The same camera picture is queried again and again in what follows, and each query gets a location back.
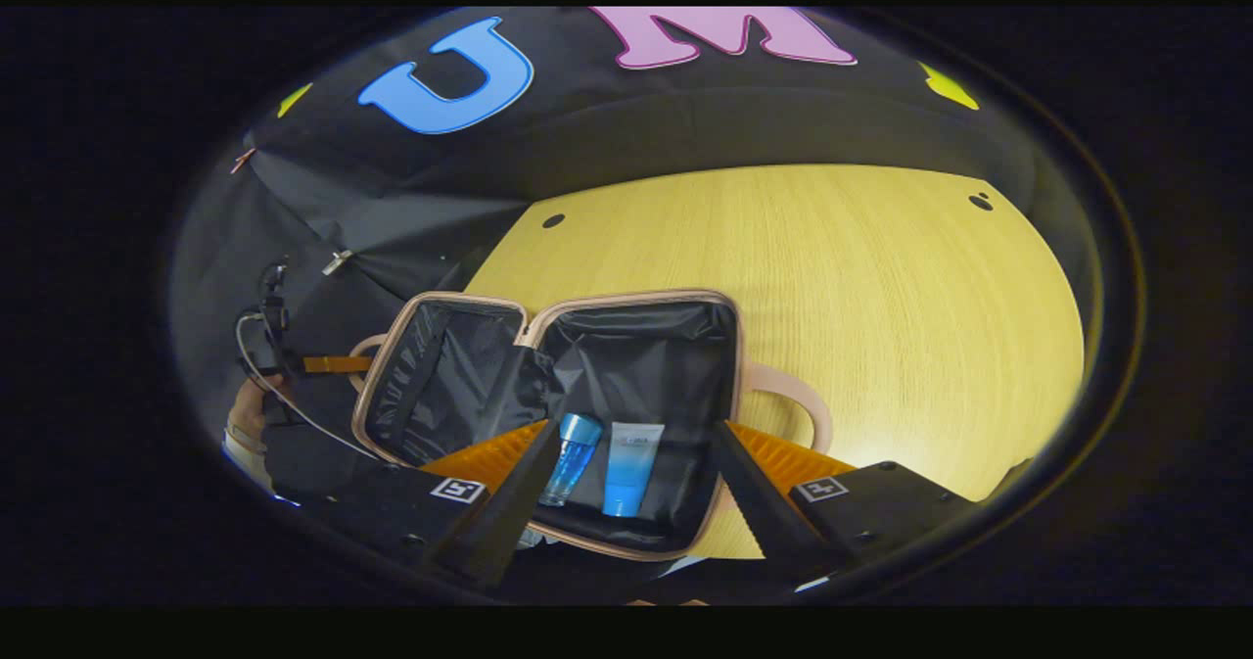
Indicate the orange cloth clip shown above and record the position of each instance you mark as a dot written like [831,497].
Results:
[242,160]

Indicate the blue skin care tube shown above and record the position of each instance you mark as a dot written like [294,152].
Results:
[626,473]

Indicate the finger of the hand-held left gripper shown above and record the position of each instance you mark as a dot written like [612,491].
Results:
[338,363]

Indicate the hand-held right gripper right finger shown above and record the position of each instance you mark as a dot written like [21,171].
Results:
[759,512]

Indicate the blue skin care bottle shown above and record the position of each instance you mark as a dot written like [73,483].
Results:
[573,453]

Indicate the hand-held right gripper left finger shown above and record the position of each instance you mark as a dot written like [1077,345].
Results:
[514,512]

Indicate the black backdrop cloth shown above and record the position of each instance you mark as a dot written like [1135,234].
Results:
[607,120]

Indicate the white label tag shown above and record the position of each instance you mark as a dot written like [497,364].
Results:
[337,262]

